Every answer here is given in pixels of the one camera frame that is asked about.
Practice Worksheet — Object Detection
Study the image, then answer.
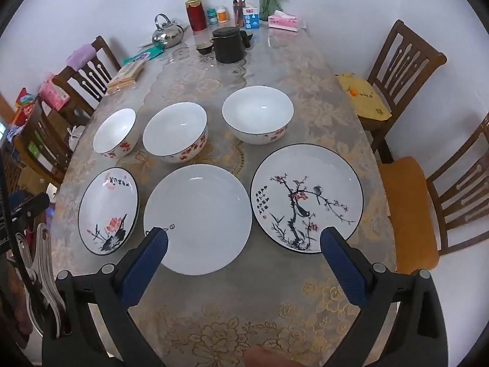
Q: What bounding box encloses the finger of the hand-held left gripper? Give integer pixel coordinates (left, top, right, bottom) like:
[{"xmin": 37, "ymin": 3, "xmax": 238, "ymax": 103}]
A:
[{"xmin": 9, "ymin": 192, "xmax": 51, "ymax": 222}]

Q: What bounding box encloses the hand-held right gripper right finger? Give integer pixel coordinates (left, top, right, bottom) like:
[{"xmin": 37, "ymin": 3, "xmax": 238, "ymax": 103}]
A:
[{"xmin": 320, "ymin": 226, "xmax": 447, "ymax": 367}]

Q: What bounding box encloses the purple cloth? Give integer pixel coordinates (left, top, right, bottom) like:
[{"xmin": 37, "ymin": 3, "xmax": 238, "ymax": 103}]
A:
[{"xmin": 67, "ymin": 44, "xmax": 96, "ymax": 70}]

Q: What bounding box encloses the wooden chair with yellow bag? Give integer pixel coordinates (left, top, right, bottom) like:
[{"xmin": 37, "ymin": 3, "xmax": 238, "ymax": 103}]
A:
[{"xmin": 357, "ymin": 20, "xmax": 447, "ymax": 163}]

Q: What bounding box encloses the cardboard box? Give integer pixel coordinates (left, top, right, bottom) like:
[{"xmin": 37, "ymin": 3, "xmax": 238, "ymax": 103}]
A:
[{"xmin": 50, "ymin": 109, "xmax": 79, "ymax": 128}]

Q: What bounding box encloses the colourful toy packaging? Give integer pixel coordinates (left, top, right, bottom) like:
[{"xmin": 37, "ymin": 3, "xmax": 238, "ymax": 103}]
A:
[{"xmin": 14, "ymin": 88, "xmax": 39, "ymax": 125}]

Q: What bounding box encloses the person's right hand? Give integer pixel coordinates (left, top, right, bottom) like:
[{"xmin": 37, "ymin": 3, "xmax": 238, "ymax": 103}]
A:
[{"xmin": 244, "ymin": 345, "xmax": 296, "ymax": 367}]

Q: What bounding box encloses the bird and blossom plate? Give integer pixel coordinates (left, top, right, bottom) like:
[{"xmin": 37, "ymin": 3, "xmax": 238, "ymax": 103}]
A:
[{"xmin": 250, "ymin": 143, "xmax": 364, "ymax": 255}]

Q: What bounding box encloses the red bottle with gold cap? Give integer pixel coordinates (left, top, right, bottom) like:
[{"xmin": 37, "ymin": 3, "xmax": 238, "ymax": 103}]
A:
[{"xmin": 185, "ymin": 0, "xmax": 209, "ymax": 32}]

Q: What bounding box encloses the lotus print plate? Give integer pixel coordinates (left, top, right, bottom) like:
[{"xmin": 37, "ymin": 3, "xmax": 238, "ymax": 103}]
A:
[{"xmin": 77, "ymin": 168, "xmax": 139, "ymax": 256}]

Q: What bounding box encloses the medium red flower bowl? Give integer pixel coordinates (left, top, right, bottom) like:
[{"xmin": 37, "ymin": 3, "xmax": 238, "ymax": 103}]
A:
[{"xmin": 142, "ymin": 102, "xmax": 208, "ymax": 164}]

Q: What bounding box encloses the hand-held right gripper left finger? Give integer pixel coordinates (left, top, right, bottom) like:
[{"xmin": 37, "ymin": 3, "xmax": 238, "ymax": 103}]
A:
[{"xmin": 42, "ymin": 226, "xmax": 169, "ymax": 367}]

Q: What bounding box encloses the small red flower bowl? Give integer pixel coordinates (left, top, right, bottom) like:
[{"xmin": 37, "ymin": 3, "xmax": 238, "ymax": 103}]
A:
[{"xmin": 93, "ymin": 108, "xmax": 138, "ymax": 159}]

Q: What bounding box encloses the pink tissue pack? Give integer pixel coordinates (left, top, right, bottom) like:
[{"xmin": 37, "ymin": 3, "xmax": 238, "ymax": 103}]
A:
[{"xmin": 38, "ymin": 72, "xmax": 71, "ymax": 109}]

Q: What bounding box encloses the metal spring clip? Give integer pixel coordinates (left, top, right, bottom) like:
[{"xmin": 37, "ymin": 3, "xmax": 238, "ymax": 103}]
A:
[{"xmin": 23, "ymin": 224, "xmax": 71, "ymax": 339}]

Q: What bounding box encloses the pen cup with pencils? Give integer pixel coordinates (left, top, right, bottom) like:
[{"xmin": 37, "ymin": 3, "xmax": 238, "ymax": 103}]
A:
[{"xmin": 232, "ymin": 0, "xmax": 248, "ymax": 27}]

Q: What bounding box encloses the gold lace table runner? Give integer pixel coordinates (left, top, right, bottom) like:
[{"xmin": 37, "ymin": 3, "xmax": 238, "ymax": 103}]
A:
[{"xmin": 134, "ymin": 42, "xmax": 253, "ymax": 169}]

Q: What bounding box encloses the pink tissue box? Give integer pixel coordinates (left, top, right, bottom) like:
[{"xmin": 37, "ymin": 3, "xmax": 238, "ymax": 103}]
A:
[{"xmin": 268, "ymin": 10, "xmax": 299, "ymax": 32}]

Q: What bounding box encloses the black cable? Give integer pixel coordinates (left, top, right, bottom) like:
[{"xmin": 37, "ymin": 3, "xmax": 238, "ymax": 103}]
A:
[{"xmin": 0, "ymin": 153, "xmax": 44, "ymax": 291}]

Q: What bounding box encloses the blue and white milk carton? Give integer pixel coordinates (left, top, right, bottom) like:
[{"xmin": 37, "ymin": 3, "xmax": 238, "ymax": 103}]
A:
[{"xmin": 244, "ymin": 3, "xmax": 260, "ymax": 30}]

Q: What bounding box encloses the black teapot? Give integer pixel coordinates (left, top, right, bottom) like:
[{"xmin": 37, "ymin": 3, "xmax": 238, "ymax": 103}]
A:
[{"xmin": 211, "ymin": 26, "xmax": 247, "ymax": 64}]

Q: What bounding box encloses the plain white plate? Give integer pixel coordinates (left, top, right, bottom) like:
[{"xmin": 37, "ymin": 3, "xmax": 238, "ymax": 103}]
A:
[{"xmin": 143, "ymin": 164, "xmax": 253, "ymax": 276}]

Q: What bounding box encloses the clear biscuit packet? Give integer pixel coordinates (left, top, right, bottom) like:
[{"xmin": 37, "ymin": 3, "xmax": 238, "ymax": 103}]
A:
[{"xmin": 106, "ymin": 61, "xmax": 146, "ymax": 93}]

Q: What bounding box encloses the large red flower bowl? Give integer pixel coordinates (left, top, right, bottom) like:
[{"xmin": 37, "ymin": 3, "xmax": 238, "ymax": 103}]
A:
[{"xmin": 222, "ymin": 86, "xmax": 294, "ymax": 145}]

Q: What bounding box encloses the wooden chair with orange cushion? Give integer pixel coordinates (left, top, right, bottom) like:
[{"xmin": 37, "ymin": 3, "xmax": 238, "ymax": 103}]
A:
[{"xmin": 378, "ymin": 113, "xmax": 489, "ymax": 276}]

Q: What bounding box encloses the wooden lattice cabinet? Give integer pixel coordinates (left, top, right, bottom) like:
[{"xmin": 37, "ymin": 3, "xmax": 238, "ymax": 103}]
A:
[{"xmin": 0, "ymin": 153, "xmax": 24, "ymax": 199}]

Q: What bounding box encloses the wooden chair with purple cloth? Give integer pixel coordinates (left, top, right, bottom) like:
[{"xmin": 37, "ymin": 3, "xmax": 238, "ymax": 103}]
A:
[{"xmin": 51, "ymin": 35, "xmax": 122, "ymax": 123}]

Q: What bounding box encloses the white plastic bag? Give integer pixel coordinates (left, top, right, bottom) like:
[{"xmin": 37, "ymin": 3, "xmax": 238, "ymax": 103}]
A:
[{"xmin": 68, "ymin": 124, "xmax": 90, "ymax": 150}]

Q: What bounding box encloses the steel kettle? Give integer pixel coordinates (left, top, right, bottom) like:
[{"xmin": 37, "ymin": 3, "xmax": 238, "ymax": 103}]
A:
[{"xmin": 152, "ymin": 13, "xmax": 186, "ymax": 50}]

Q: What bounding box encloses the green snack packet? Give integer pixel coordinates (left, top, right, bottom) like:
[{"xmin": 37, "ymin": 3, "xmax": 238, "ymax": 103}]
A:
[{"xmin": 123, "ymin": 46, "xmax": 164, "ymax": 65}]

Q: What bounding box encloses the yellow paper bag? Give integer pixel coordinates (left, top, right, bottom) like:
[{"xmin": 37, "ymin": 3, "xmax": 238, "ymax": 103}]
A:
[{"xmin": 336, "ymin": 71, "xmax": 393, "ymax": 119}]

